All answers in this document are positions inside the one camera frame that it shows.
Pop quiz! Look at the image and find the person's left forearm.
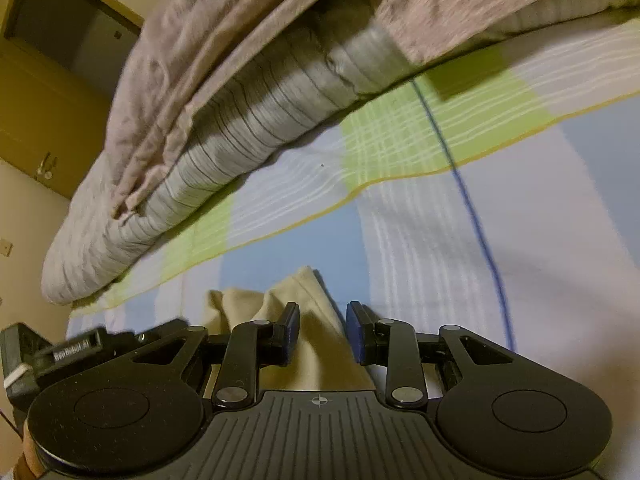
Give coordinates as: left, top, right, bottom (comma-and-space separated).
15, 437, 40, 480

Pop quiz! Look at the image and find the beige garment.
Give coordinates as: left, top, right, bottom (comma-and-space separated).
207, 265, 376, 392

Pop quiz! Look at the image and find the bed with checkered sheet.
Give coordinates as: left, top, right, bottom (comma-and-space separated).
67, 15, 640, 391

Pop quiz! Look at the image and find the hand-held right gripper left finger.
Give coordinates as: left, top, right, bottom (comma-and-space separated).
132, 302, 301, 409

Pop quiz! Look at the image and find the folded striped blanket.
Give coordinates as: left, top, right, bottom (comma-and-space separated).
42, 25, 361, 306

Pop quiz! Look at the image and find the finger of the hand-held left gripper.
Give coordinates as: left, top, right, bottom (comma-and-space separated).
134, 317, 190, 356

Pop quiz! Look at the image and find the yellow wooden door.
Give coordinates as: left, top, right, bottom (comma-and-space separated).
0, 52, 118, 198

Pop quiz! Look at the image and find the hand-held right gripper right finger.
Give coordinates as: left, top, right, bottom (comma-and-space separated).
346, 301, 516, 408

